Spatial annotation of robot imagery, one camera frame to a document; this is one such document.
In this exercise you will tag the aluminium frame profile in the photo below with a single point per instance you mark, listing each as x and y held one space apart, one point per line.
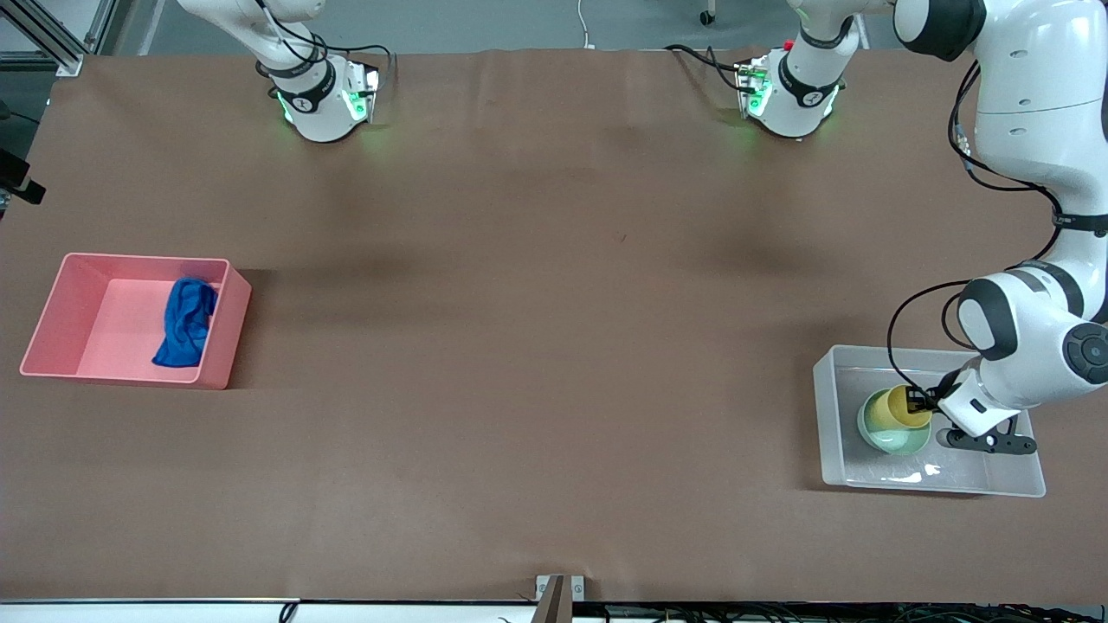
52 39

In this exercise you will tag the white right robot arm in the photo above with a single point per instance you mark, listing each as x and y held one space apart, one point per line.
320 112

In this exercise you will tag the mint green bowl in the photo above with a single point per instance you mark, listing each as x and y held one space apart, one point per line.
892 441

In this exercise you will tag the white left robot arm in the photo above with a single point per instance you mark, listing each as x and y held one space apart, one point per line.
1039 104

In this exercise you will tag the white table edge rail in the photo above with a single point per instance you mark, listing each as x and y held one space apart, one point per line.
147 611

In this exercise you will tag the brown table mat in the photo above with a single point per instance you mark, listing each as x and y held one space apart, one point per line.
554 216

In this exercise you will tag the blue cloth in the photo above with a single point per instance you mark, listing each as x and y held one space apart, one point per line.
186 320

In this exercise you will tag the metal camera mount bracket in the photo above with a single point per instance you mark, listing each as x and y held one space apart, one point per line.
558 597

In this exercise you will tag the clear plastic box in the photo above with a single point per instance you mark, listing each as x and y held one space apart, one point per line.
866 480

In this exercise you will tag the yellow cup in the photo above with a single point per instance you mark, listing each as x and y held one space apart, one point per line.
883 411

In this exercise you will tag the pink plastic box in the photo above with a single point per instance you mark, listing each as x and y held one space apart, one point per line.
104 320

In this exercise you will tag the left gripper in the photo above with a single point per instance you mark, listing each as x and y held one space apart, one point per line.
923 400

